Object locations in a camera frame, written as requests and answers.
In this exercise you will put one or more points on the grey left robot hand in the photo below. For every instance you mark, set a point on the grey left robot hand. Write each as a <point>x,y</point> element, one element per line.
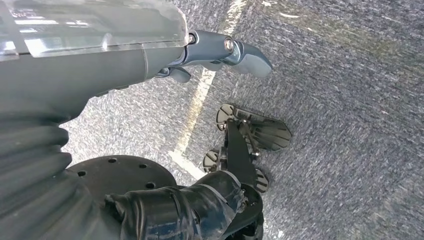
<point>82,66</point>

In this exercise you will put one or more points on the black round flange plate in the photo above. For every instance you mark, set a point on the black round flange plate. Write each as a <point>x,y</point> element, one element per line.
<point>126,175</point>

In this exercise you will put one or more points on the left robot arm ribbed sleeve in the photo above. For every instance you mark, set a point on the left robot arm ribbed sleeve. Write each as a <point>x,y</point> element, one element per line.
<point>30,165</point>

